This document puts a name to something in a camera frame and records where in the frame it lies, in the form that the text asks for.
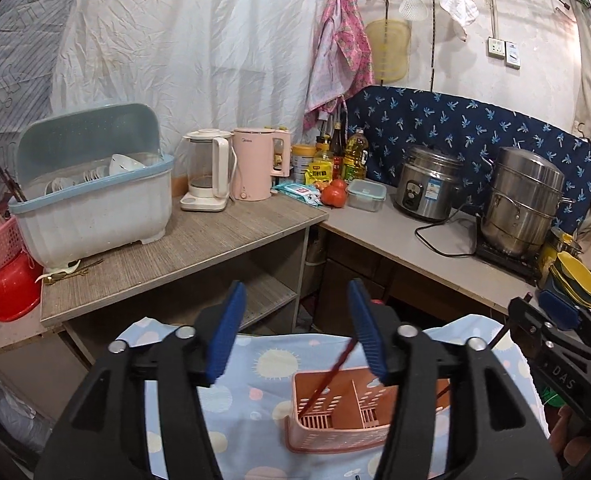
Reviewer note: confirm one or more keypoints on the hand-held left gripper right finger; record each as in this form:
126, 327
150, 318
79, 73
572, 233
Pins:
370, 335

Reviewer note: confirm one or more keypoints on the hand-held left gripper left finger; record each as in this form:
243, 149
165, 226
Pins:
225, 335

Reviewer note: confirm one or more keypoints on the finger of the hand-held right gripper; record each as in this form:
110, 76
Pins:
530, 320
558, 307

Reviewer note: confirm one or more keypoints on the dark red chopstick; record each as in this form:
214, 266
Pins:
328, 374

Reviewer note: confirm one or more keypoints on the pink plastic utensil basket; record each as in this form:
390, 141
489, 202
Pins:
335, 427

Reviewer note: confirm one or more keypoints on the person's right hand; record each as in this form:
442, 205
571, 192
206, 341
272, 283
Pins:
573, 435

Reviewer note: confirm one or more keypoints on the stack of yellow bowls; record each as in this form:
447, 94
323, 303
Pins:
578, 275

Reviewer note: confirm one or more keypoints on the small steel pot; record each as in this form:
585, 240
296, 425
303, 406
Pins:
563, 245

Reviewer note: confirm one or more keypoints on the black induction cooker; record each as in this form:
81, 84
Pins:
505, 260

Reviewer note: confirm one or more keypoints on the blue polka dot cloth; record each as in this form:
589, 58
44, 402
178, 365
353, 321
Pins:
255, 410

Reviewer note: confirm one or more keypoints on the wooden shelf table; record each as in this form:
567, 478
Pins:
200, 250

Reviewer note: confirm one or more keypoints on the grey counter cabinet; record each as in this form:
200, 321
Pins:
375, 235

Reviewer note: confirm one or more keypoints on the steel steamer pot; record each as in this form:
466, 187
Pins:
523, 200

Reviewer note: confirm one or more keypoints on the clear food container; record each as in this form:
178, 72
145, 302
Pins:
366, 195

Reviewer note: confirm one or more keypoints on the large red tomato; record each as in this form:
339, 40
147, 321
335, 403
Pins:
334, 197

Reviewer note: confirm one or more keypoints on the small red tomato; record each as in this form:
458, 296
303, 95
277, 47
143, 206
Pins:
340, 184

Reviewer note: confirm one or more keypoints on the wet wipes pack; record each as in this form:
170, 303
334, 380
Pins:
298, 192

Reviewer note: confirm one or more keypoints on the steel rice cooker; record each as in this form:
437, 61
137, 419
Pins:
428, 185

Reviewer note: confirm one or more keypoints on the white glass kettle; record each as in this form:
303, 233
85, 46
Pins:
203, 170

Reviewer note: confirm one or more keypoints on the gold spoons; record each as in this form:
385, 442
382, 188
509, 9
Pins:
65, 272

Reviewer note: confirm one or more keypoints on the yellow seasoning packet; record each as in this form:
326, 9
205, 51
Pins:
322, 170

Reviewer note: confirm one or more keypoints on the pink electric kettle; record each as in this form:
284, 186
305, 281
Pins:
253, 165

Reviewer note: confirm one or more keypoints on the cooking oil bottle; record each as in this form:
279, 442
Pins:
356, 157

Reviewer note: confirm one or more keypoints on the blue white dish drainer box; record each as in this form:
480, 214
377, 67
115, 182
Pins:
90, 215

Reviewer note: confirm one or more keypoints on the yellow tin can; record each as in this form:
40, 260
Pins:
303, 162

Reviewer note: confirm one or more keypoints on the dark soy sauce bottle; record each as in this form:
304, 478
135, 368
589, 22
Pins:
337, 150

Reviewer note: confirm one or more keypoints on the small pink appliance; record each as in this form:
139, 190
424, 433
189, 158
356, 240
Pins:
281, 152

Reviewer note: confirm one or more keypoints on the yellow capped bottle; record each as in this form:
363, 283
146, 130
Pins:
323, 146

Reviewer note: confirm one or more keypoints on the white bowl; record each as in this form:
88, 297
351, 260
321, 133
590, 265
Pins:
125, 164

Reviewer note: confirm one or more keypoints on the row of white plates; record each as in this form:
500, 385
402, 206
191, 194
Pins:
80, 182

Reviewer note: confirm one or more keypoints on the red plastic basin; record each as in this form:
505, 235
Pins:
13, 290

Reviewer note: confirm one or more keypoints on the blue leaf print cloth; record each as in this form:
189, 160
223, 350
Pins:
425, 120

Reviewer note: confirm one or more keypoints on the white plastic bag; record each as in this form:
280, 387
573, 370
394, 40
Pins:
10, 415

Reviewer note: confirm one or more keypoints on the bundle of dark chopsticks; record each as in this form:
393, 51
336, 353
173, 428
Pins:
10, 185

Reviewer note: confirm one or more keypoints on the yellow cutting board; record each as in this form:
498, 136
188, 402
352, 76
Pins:
388, 52

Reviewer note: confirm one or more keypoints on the white plastic sheet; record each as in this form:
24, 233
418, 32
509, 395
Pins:
175, 50

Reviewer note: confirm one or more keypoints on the pink floral apron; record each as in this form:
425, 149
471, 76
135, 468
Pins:
340, 45

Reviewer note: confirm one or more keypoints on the white wall switch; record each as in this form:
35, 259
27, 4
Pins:
513, 55

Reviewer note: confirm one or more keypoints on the white wall socket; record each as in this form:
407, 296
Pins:
496, 47

